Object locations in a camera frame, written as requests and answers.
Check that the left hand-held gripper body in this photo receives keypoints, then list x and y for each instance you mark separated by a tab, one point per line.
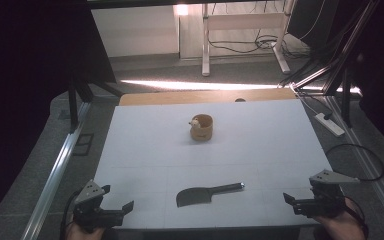
86	195

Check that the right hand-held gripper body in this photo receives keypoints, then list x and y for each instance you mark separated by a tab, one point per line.
326	200

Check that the wooden cup with animal figure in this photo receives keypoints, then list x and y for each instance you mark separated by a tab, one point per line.
202	131

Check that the person's right hand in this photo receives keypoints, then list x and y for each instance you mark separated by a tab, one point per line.
343	228

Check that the person's left hand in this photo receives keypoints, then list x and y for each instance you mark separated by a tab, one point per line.
80	235

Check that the white power strip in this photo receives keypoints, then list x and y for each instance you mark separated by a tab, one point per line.
330	125

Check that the black plug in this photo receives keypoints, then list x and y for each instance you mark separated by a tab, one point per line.
328	116

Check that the black metal stand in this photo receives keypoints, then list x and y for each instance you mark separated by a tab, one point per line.
74	106

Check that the dark table grommet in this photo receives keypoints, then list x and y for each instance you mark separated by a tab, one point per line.
240	99

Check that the slanted aluminium stand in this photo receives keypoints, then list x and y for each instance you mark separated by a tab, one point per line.
336	63

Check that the black computer case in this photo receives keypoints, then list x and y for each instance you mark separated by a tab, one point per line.
308	23

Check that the aluminium floor rail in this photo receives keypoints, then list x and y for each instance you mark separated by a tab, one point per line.
366	156
58	170

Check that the black floor socket frame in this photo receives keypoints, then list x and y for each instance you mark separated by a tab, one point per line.
83	144

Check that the white desk frame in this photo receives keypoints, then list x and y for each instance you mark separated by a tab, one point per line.
206	43

